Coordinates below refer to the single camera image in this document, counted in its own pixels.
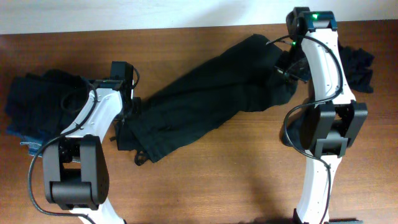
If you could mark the folded blue jeans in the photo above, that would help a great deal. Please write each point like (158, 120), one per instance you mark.
(32, 141)

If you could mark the folded black garment stack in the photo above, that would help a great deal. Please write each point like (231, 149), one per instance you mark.
(42, 106)

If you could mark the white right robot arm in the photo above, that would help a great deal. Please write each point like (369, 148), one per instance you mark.
(323, 128)

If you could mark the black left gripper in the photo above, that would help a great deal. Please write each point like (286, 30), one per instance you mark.
(125, 123)

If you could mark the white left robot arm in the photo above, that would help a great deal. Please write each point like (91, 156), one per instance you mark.
(75, 173)

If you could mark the black trousers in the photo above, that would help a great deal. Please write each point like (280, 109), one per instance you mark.
(240, 79)

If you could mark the crumpled black clothes pile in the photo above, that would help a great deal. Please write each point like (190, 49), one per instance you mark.
(356, 64)

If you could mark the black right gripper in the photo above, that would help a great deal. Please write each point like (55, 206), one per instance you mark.
(302, 75)

